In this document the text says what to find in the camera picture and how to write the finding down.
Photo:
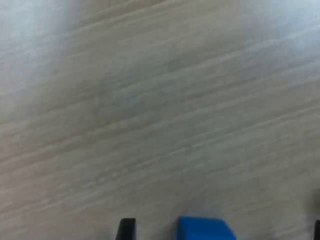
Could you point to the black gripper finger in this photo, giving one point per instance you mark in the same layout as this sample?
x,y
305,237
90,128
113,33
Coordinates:
x,y
317,231
126,230

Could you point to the blue wooden cube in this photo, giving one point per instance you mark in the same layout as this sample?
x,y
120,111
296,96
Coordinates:
x,y
205,230

